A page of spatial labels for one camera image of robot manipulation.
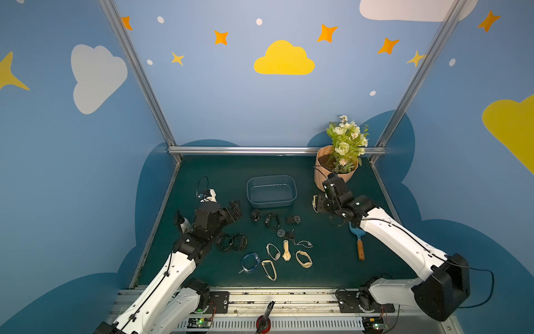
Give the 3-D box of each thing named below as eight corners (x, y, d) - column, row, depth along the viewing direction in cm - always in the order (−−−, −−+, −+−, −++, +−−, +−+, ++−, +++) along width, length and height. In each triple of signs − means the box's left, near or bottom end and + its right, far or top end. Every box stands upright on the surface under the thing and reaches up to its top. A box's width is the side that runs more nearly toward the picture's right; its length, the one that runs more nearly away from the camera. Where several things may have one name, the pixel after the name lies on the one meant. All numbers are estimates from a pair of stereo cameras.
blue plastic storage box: (247, 209, 104) (245, 200, 97) (249, 184, 114) (247, 174, 107) (296, 209, 104) (298, 200, 97) (294, 184, 114) (295, 175, 108)
